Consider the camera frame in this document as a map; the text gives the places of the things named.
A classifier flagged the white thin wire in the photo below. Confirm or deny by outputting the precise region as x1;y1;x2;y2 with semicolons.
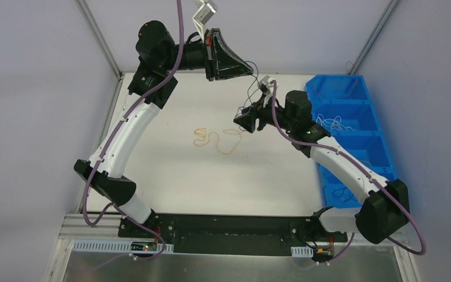
315;113;355;134

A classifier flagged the red thin wire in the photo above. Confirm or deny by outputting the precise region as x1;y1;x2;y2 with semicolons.
311;60;362;103

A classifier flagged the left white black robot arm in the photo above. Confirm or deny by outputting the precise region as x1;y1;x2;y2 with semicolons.
73;21;254;238

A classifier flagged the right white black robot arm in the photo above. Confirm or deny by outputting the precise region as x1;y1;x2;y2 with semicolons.
233;90;410;244

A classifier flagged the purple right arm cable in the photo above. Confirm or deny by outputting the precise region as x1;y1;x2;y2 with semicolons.
269;79;427;269

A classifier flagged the aluminium frame rail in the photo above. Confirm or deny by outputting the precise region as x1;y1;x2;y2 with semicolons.
58;213;410;247

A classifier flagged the blue plastic compartment bin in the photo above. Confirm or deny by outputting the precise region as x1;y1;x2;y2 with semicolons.
304;75;410;211

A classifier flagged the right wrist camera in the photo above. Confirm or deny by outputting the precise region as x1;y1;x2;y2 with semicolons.
259;75;277;108

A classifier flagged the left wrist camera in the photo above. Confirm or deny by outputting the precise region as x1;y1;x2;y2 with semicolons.
192;0;217;38

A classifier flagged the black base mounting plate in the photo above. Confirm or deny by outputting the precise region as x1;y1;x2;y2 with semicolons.
117;213;348;258

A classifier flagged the orange wire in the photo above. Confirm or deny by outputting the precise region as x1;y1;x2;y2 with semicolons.
193;127;245;156

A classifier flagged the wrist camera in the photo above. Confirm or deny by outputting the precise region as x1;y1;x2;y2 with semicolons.
259;75;277;108
192;0;217;38

